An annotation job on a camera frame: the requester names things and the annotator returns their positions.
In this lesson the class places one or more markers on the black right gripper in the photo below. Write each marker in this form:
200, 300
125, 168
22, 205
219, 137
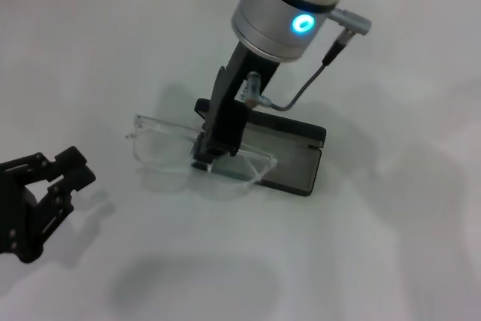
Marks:
229, 110

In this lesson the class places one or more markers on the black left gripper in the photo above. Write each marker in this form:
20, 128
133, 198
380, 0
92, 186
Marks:
15, 212

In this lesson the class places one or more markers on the clear white glasses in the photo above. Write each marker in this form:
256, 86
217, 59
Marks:
161, 129

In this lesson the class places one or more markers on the black glasses case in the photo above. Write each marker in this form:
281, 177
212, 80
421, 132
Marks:
285, 148

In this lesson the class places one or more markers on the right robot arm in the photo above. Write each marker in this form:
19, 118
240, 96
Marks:
285, 5

